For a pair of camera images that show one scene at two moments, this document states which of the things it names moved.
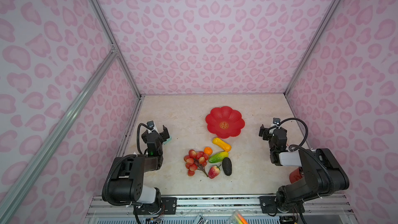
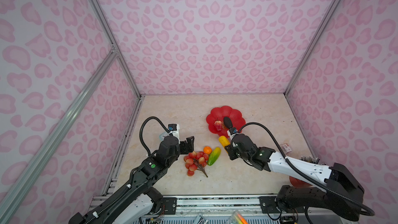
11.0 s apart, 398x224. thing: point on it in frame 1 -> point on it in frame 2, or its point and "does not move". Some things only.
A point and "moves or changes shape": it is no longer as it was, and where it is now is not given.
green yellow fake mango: (218, 157) moves or changes shape
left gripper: (163, 135) -> (190, 144)
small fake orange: (208, 150) does not move
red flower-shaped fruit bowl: (225, 122) does not move
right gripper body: (267, 136) -> (235, 153)
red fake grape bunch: (195, 161) does not move
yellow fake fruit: (223, 144) moves or changes shape
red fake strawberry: (213, 172) -> (218, 124)
